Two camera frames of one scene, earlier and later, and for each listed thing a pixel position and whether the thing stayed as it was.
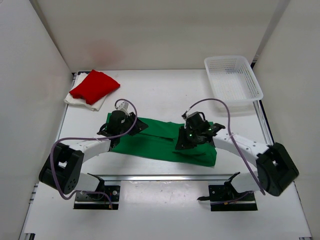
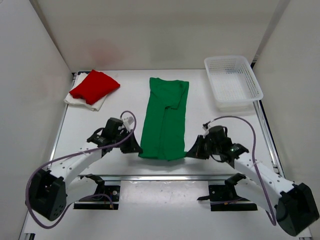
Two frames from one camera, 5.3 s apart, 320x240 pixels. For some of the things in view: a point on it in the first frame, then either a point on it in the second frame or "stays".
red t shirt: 94,86 stays
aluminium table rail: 164,178 stays
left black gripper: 139,126 to 133,146
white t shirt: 69,99 stays
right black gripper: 184,143 to 196,151
